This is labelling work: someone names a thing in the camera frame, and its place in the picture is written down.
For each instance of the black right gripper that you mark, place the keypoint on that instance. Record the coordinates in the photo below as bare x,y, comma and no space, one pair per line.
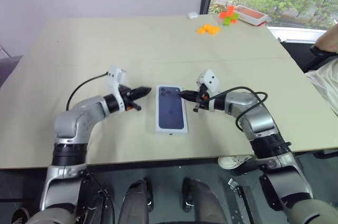
202,98

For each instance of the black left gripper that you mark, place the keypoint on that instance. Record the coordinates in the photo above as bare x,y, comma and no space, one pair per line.
126,97

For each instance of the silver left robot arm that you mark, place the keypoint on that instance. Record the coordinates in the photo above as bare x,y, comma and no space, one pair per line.
74,118

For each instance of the bystander's bare forearm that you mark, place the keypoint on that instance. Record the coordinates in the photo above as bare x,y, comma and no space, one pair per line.
328,39

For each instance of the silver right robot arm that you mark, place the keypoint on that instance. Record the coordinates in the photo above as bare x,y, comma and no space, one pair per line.
253,113

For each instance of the yellow toy brick block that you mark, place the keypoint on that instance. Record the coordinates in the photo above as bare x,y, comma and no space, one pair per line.
208,29

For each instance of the white sneaker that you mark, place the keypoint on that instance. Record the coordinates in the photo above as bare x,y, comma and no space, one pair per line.
232,162

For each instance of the white earbuds case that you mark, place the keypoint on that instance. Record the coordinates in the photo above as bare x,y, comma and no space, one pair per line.
192,15

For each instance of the green toy brick block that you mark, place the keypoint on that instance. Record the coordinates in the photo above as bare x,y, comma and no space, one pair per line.
230,19

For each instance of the orange toy brick block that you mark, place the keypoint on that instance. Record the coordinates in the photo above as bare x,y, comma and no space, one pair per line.
227,12

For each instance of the dark office chair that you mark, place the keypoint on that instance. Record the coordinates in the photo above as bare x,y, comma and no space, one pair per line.
298,55

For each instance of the white window sill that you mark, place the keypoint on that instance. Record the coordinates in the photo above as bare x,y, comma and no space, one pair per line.
295,33

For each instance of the bystander's white garment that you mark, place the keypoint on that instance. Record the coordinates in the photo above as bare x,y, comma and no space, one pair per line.
324,81

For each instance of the bystander's black wristband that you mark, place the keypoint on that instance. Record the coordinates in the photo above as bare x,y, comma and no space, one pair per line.
318,51

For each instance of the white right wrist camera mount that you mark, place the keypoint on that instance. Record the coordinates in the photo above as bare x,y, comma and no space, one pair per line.
211,80

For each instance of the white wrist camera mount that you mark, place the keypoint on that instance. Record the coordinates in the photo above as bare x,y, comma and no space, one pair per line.
211,80
116,74

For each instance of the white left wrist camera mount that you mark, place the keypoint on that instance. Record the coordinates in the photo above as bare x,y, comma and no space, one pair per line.
116,74

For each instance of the black metal frame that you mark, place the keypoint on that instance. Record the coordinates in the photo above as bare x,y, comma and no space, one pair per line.
241,197

